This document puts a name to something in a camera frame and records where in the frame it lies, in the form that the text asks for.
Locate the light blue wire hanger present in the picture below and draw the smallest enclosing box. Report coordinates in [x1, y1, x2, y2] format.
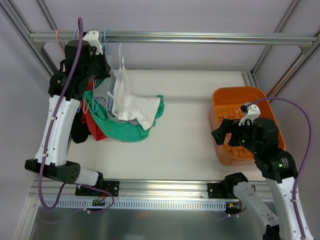
[103, 28, 124, 122]

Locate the white tank top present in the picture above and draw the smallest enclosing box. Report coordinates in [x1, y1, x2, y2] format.
[107, 44, 161, 131]

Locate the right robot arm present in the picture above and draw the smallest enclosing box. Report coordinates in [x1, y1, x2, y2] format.
[211, 118, 314, 240]

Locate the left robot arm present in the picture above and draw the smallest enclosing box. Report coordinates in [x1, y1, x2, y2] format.
[24, 39, 111, 196]

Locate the grey tank top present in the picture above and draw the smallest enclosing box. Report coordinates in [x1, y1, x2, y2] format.
[93, 77, 139, 126]

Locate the red tank top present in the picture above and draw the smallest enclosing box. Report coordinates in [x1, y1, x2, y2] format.
[79, 79, 110, 142]

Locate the green tank top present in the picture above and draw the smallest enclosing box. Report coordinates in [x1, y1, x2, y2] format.
[84, 89, 165, 143]

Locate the black tank top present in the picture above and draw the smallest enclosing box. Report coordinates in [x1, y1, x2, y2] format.
[70, 110, 91, 144]

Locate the orange plastic basket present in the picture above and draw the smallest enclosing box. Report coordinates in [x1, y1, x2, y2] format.
[208, 86, 286, 166]

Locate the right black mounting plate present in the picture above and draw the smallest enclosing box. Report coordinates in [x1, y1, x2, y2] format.
[207, 182, 228, 199]

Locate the black mounting plate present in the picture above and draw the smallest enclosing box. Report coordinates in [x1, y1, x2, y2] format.
[207, 182, 228, 199]
[75, 180, 120, 197]

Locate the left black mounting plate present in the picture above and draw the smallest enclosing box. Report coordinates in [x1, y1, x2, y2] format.
[75, 180, 120, 197]

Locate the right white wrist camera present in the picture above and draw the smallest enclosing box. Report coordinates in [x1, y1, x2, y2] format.
[238, 103, 261, 126]

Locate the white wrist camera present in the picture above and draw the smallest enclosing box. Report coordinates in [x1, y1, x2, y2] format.
[82, 30, 104, 55]
[238, 103, 261, 126]

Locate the aluminium hanging rail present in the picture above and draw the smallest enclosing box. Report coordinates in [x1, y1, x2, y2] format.
[29, 30, 316, 47]

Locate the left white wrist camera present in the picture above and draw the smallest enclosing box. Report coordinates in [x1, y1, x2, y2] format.
[82, 30, 104, 55]

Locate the pink wire hanger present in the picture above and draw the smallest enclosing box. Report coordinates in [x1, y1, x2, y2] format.
[82, 97, 90, 115]
[55, 28, 65, 56]

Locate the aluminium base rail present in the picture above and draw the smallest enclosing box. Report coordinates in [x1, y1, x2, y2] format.
[29, 178, 273, 202]

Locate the slotted white cable duct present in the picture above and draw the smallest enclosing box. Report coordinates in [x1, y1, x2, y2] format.
[57, 198, 227, 211]

